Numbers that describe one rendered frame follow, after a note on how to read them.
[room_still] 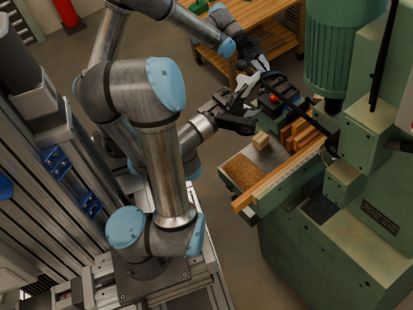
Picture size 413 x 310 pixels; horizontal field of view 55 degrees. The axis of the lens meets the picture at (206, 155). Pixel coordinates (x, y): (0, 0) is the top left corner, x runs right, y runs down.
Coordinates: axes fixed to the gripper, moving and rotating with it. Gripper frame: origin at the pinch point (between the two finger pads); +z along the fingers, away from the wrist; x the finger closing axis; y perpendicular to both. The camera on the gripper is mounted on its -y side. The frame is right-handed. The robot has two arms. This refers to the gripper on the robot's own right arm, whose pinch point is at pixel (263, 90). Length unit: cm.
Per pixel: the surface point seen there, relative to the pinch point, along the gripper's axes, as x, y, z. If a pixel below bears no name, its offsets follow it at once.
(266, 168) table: 18.4, -11.9, -10.5
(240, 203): 14.0, -17.8, -25.8
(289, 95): 9.2, -0.7, 10.0
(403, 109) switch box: -30, -43, -5
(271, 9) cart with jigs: 62, 91, 86
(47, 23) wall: 113, 282, -10
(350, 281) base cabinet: 42, -49, -10
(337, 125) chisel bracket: 5.3, -21.2, 8.7
